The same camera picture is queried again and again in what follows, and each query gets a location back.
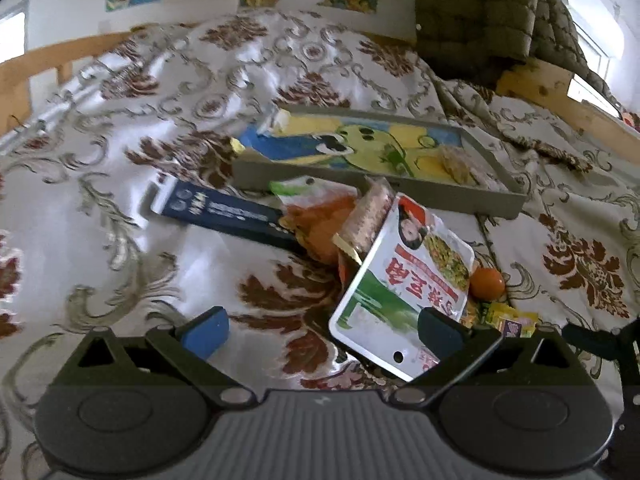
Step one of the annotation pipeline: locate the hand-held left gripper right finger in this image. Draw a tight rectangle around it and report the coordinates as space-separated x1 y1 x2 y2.
389 307 596 407

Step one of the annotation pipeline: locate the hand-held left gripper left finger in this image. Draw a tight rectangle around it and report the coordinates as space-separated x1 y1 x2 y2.
52 306 258 408

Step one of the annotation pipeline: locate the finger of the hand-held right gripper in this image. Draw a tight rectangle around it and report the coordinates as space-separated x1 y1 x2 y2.
561 321 640 378

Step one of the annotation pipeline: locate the white green snack pouch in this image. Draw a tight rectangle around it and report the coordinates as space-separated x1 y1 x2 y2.
328 192 476 383

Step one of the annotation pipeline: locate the yellow candy packet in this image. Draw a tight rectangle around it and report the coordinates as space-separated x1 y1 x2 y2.
462 300 541 337

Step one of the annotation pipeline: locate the orange tangerine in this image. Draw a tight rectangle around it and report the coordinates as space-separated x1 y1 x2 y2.
470 267 506 301

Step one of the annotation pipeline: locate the navy blue long packet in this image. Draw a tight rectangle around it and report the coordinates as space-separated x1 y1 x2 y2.
150 176 302 252

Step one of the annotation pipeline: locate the grey plastic tray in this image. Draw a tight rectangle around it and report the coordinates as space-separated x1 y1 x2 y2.
231 106 528 220

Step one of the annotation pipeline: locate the clear puffed rice bar packet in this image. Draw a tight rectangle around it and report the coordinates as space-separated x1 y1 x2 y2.
344 177 397 257

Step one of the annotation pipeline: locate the orange snack bag green top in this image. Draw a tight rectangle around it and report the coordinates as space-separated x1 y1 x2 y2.
269 176 372 267

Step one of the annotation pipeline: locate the clear biscuit packet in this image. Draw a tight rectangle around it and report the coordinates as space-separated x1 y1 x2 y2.
434 145 490 186

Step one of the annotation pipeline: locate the floral printed blanket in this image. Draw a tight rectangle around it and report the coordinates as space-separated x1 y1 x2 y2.
0 7 640 480

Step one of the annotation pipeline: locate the cartoon paper tray liner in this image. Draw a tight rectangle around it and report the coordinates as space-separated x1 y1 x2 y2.
239 112 482 182

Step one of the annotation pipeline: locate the white air conditioner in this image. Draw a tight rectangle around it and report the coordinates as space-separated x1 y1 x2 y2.
552 0 628 78

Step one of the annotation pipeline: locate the green quilted jacket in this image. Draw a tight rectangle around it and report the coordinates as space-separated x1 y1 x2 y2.
414 0 628 111

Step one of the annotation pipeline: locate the window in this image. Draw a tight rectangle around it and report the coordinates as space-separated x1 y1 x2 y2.
0 0 30 58

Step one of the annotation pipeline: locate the wooden bed frame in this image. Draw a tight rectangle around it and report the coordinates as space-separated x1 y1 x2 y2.
0 30 640 158

